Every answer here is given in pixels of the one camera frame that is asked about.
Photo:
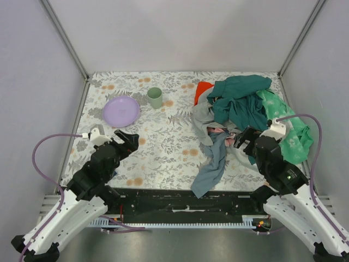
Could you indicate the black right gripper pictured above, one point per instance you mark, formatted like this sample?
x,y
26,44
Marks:
x,y
251,141

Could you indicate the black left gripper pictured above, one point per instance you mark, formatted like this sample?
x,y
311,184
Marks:
x,y
119,147

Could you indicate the orange cloth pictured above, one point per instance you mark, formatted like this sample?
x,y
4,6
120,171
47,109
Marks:
x,y
201,88

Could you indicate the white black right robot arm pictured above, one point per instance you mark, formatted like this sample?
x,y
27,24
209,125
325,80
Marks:
x,y
289,197

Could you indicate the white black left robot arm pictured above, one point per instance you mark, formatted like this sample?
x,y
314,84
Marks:
x,y
87,196

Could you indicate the pink cloth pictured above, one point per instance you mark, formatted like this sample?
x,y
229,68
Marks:
x,y
216,133

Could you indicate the dark teal cloth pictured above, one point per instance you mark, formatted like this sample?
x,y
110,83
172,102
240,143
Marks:
x,y
235,99

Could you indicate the light green patterned cloth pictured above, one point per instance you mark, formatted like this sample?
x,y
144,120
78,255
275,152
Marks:
x,y
296,145

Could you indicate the grey cloth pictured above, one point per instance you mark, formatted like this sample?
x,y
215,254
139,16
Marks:
x,y
203,118

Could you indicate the blue-grey cloth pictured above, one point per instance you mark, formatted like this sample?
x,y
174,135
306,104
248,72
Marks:
x,y
210,175

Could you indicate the lilac plastic plate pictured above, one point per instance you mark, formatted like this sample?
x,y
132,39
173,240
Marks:
x,y
121,111

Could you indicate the floral table mat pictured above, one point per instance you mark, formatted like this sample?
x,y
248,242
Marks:
x,y
170,154

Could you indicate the green plastic cup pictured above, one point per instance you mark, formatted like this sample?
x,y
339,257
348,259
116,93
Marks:
x,y
155,97

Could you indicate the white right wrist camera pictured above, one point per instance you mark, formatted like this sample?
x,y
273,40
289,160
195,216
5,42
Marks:
x,y
276,129

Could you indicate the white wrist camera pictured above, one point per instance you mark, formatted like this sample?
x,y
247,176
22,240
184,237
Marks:
x,y
96,135
276,129

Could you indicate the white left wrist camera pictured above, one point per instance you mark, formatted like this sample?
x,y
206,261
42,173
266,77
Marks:
x,y
96,135

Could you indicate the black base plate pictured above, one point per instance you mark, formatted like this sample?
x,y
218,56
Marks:
x,y
183,207

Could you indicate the right aluminium frame post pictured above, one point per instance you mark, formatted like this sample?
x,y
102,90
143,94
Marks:
x,y
302,35

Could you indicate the aluminium frame post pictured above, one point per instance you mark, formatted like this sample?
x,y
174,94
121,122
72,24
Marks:
x,y
302,35
54,19

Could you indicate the left aluminium frame post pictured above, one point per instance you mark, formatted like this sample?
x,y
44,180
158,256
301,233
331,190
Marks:
x,y
54,19

